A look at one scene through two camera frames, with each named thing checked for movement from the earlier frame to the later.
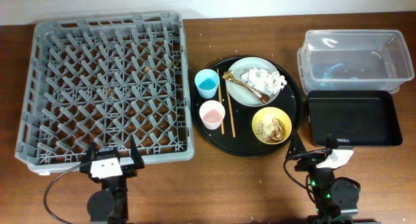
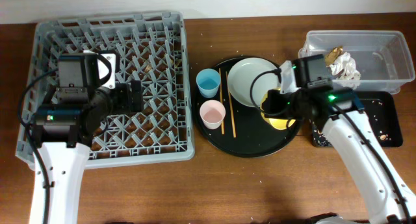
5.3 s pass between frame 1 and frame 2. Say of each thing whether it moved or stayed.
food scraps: moved
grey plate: stayed
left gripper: moved
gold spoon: moved
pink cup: stayed
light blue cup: stayed
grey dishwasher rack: stayed
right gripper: moved
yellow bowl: moved
